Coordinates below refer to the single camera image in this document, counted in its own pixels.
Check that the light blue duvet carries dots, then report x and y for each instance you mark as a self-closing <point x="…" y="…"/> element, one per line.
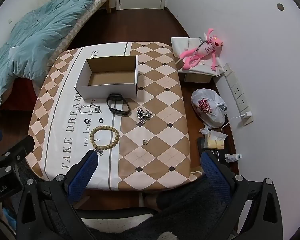
<point x="35" y="35"/>

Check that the white cardboard box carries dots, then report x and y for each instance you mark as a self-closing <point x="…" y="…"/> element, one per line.
<point x="107" y="90"/>

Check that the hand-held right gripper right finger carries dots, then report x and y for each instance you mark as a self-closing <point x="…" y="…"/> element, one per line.
<point x="213" y="173"/>

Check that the black smart band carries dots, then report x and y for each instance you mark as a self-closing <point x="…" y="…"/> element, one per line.
<point x="125" y="105"/>

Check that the yellow tissue pack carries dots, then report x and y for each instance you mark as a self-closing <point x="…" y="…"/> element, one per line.
<point x="213" y="142"/>

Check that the person's dark fleece clothing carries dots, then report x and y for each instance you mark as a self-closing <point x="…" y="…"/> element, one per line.
<point x="190" y="210"/>

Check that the wooden bed leg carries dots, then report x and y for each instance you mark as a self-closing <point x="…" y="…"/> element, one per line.
<point x="107" y="6"/>

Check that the patterned mattress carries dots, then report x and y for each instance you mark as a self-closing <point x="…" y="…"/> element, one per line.
<point x="72" y="30"/>

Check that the brown cardboard box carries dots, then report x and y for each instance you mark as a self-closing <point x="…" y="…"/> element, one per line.
<point x="197" y="78"/>

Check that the crumpled white tissue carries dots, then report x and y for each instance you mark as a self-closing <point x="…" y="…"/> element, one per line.
<point x="204" y="130"/>

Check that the white red-print plastic bag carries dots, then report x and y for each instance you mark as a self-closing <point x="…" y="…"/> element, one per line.
<point x="210" y="115"/>

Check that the pink plush toy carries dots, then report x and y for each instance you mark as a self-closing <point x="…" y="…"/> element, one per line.
<point x="201" y="51"/>

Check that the dark red bed base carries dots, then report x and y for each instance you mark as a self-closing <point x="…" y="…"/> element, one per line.
<point x="17" y="92"/>

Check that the white charger plug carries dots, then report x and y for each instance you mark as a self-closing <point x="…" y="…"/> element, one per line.
<point x="247" y="115"/>

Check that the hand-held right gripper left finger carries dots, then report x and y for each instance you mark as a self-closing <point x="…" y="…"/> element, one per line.
<point x="83" y="176"/>

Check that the small white bottle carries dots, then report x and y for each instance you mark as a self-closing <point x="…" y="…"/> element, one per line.
<point x="232" y="157"/>

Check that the white power strip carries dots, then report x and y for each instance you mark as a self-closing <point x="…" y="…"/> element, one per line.
<point x="236" y="90"/>

